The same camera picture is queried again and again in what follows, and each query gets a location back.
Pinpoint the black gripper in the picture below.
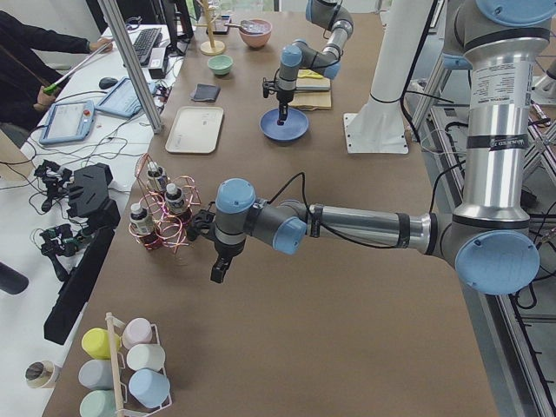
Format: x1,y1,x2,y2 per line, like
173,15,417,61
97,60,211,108
262,77,296,125
186,202,243,259

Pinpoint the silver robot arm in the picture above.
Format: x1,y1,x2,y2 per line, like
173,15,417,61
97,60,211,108
187,1,555,295
262,0,354,126

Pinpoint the blue plate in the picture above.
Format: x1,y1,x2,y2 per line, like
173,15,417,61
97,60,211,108
260,108,309,142

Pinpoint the wooden cutting board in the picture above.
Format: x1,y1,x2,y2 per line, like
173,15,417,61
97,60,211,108
289,78,332,110

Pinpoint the dark drink bottle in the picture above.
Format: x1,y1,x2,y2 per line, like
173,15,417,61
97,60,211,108
129,202,159,250
164,182,191,223
147,161,168,192

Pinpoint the mint green bowl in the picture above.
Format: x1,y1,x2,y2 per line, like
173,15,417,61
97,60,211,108
207,55,234,76

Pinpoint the pink bowl with ice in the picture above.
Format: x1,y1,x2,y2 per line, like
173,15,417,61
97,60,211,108
239,18,273,49

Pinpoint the grey folded cloth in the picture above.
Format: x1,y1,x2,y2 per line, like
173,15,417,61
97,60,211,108
190,83,221,103

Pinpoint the cream rectangular tray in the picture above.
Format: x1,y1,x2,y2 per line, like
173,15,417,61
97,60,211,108
165,106,224,155

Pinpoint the wooden cup tree stand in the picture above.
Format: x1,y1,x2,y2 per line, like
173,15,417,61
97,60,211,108
196,0,226,56

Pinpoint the pink cup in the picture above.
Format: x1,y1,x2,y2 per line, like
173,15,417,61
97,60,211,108
122,317,152,349

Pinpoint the blue teach pendant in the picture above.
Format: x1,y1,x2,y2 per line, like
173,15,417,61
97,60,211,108
39,100,95,145
95,77,142,118

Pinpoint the cream cup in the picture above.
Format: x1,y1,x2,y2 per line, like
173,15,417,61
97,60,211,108
126,344,166,372

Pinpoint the black keyboard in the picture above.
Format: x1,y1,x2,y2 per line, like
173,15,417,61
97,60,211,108
133,28,162,66

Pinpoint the yellow cup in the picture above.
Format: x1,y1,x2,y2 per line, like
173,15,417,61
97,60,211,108
81,328,110,360

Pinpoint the black computer mouse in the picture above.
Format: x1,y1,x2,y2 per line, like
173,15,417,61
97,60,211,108
98,77,118,90

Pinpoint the light blue cup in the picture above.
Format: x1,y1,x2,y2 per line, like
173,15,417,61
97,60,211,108
129,368,170,408

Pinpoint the white cup rack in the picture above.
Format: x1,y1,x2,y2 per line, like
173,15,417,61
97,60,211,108
105,312,173,416

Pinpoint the grey cup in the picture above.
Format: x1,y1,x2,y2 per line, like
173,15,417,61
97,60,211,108
78,360,113,390

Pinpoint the mint cup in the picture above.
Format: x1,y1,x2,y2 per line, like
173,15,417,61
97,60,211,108
79,390,116,417

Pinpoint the tape roll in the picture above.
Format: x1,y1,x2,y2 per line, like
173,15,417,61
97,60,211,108
25,361,61,389

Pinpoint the seated person in black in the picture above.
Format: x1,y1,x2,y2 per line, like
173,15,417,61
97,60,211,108
0,11,113,131

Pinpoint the copper wire bottle rack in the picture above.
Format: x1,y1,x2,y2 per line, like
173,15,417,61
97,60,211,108
128,154,201,262

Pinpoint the white pedestal column base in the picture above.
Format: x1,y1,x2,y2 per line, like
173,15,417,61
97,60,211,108
344,0,434,154

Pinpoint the aluminium frame post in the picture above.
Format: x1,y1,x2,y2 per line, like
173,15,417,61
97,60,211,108
98,0,163,134

